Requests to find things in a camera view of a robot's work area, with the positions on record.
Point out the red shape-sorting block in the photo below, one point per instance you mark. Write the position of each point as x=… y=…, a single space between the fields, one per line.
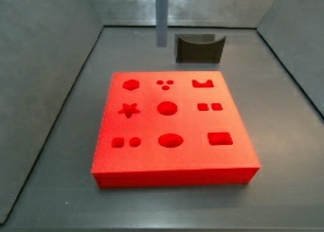
x=171 y=132

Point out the dark grey curved holder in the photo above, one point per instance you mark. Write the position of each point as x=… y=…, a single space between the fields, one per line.
x=199 y=48

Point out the grey vertical bar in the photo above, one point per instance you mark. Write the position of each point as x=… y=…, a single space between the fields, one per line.
x=160 y=22

